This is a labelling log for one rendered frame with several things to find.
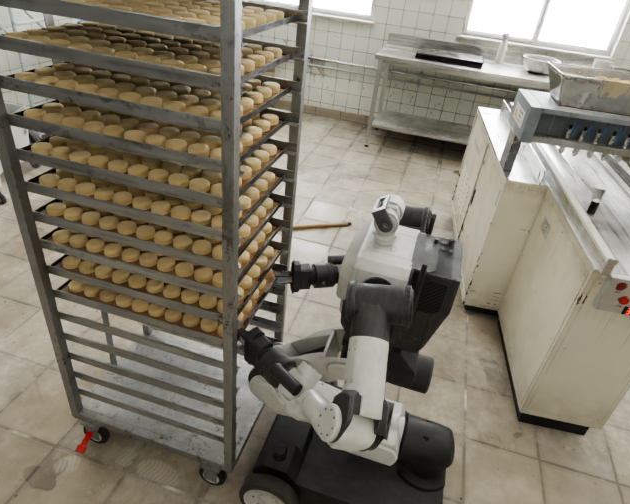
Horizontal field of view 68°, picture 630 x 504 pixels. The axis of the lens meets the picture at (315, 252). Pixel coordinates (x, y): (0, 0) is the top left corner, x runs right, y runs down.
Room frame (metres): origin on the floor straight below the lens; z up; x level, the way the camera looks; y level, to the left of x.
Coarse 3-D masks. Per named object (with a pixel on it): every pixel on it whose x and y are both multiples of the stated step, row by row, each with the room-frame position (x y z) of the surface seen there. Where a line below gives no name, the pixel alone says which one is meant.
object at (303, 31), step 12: (300, 0) 1.37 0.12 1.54; (312, 0) 1.39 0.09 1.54; (300, 24) 1.37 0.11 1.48; (300, 36) 1.37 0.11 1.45; (300, 72) 1.36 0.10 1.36; (300, 96) 1.36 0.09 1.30; (300, 108) 1.36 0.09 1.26; (300, 120) 1.37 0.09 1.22; (300, 132) 1.38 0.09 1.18; (288, 156) 1.37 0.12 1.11; (288, 168) 1.37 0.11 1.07; (288, 192) 1.37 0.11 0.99; (288, 216) 1.37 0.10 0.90; (288, 240) 1.36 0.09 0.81; (288, 252) 1.36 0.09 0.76; (288, 264) 1.38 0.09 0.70; (276, 336) 1.37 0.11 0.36
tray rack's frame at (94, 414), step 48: (0, 96) 1.08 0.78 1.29; (0, 144) 1.06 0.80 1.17; (48, 288) 1.07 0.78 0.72; (144, 336) 1.48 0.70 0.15; (96, 384) 1.20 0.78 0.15; (144, 384) 1.23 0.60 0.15; (192, 384) 1.26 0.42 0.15; (240, 384) 1.28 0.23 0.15; (96, 432) 1.04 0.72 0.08; (144, 432) 1.02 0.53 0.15; (240, 432) 1.07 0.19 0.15
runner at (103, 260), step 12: (60, 252) 1.07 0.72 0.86; (72, 252) 1.07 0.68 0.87; (84, 252) 1.06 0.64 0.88; (108, 264) 1.04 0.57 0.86; (120, 264) 1.03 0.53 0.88; (132, 264) 1.02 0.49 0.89; (144, 276) 1.01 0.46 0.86; (156, 276) 1.01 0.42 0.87; (168, 276) 1.00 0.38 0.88; (192, 288) 0.98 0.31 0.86; (204, 288) 0.97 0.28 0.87; (216, 288) 0.97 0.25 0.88
